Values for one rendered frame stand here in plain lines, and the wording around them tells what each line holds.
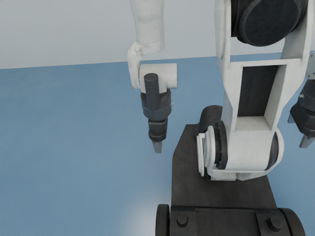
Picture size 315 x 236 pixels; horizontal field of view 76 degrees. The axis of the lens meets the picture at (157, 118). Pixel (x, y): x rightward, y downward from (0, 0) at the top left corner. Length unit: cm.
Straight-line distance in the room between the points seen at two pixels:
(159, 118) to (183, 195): 52
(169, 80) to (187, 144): 68
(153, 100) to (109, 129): 104
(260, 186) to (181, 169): 37
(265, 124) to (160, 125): 28
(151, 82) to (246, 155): 30
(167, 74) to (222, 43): 15
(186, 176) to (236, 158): 52
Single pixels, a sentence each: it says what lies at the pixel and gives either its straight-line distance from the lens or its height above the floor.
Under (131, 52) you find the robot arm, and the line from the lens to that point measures 51.
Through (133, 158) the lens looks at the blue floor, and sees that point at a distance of 133.
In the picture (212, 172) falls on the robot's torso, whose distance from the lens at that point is 68.
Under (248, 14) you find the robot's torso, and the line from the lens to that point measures 44.
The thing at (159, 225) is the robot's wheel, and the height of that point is 20.
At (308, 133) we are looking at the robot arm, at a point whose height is 61.
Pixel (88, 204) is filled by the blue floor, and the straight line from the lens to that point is 129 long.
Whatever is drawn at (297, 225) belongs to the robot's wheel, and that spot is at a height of 20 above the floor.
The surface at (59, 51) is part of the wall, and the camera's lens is 237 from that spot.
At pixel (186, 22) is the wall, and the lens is 195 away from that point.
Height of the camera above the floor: 112
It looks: 48 degrees down
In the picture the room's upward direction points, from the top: 9 degrees counter-clockwise
